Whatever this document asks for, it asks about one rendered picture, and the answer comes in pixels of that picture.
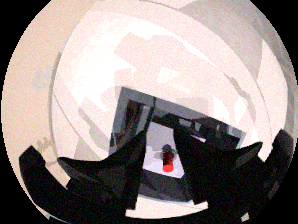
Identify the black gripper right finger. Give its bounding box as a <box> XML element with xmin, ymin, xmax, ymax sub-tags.
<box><xmin>173</xmin><ymin>128</ymin><xmax>263</xmax><ymax>205</ymax></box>

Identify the red peg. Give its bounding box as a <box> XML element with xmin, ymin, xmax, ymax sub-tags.
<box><xmin>162</xmin><ymin>151</ymin><xmax>174</xmax><ymax>173</ymax></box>

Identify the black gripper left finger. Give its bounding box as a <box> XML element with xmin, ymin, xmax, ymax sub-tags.
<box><xmin>56</xmin><ymin>129</ymin><xmax>146</xmax><ymax>210</ymax></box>

